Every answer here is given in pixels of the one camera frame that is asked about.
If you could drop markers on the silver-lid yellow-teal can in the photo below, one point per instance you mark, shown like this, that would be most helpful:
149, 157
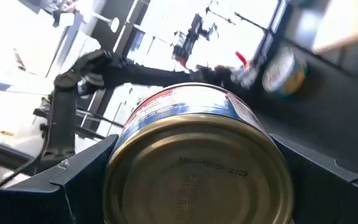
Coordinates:
286, 77

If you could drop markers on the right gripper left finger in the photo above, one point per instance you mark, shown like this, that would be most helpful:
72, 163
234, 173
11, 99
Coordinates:
42, 202

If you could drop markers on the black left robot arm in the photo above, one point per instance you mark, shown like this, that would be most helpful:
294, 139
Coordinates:
151, 74

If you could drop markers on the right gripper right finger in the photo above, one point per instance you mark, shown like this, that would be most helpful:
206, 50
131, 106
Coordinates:
328, 193

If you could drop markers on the gold-lid blue can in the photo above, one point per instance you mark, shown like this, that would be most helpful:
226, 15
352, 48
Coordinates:
197, 174

